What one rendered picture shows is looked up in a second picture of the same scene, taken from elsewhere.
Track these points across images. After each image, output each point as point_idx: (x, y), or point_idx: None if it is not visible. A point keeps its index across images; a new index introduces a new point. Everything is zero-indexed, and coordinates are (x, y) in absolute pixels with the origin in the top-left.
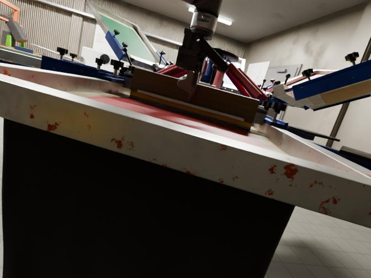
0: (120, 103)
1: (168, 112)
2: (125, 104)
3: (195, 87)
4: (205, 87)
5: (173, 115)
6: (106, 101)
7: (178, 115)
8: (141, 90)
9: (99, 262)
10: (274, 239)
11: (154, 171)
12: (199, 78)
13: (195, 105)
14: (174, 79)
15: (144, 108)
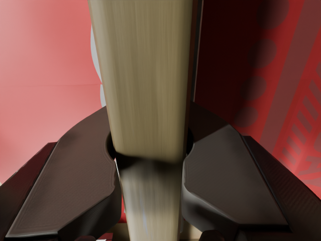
0: (319, 186)
1: (271, 116)
2: (308, 182)
3: (238, 131)
4: (191, 77)
5: (308, 96)
6: None
7: (283, 89)
8: (183, 224)
9: None
10: None
11: None
12: (103, 200)
13: (196, 66)
14: (178, 239)
15: (307, 155)
